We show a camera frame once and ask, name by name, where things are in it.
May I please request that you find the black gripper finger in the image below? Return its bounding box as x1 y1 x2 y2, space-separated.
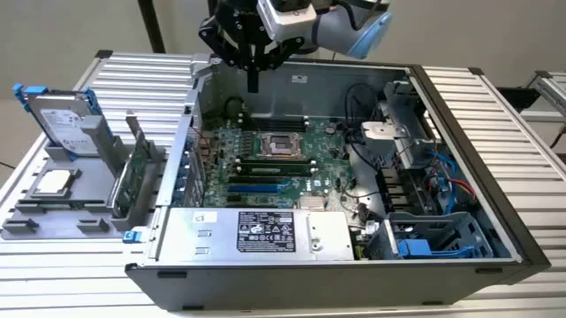
198 19 254 93
253 37 308 93

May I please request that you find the Nvidia Quadro graphics card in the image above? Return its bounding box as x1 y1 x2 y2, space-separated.
109 111 157 219

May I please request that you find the black metal stand pole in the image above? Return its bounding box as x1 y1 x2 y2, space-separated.
137 0 167 54

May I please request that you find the CPU socket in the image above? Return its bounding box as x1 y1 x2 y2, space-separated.
258 131 306 156

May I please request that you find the green Dell motherboard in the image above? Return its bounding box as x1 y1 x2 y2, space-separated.
201 117 358 219

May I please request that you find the grey metal drive cage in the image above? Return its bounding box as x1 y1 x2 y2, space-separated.
361 81 444 170

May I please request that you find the installed green RAM stick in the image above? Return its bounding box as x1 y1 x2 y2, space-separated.
241 164 312 176

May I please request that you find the black expansion slot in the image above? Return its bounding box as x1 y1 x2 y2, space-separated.
229 175 285 184

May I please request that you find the blue expansion slot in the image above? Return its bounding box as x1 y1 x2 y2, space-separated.
227 184 285 195

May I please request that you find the hard disk in blue carrier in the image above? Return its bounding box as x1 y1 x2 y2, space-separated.
12 84 106 158

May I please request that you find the small silver heatsink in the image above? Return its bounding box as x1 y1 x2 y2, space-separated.
301 195 329 210

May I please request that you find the grey parts rack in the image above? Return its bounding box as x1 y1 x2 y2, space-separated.
0 115 170 241

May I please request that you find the silver CPU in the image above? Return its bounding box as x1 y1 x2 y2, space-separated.
34 170 79 195

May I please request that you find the loose green RAM stick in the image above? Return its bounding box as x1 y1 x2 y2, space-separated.
21 197 107 208

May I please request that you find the silver power supply unit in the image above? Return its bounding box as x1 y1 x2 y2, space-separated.
157 207 360 262

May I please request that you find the grey disk bay cage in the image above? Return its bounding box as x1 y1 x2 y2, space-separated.
366 211 494 261

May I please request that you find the open black PC case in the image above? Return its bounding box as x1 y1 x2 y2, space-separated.
125 54 552 312

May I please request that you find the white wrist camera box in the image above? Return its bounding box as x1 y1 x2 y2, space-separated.
258 0 318 40

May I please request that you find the thin black wire loop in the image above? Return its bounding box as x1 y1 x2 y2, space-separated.
345 82 386 146

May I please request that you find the red wire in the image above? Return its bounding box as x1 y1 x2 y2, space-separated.
449 178 477 199

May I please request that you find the blue data wire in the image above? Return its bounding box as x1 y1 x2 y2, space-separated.
426 148 461 216

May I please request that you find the blue plastic drive bracket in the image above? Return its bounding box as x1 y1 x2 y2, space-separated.
397 240 488 259

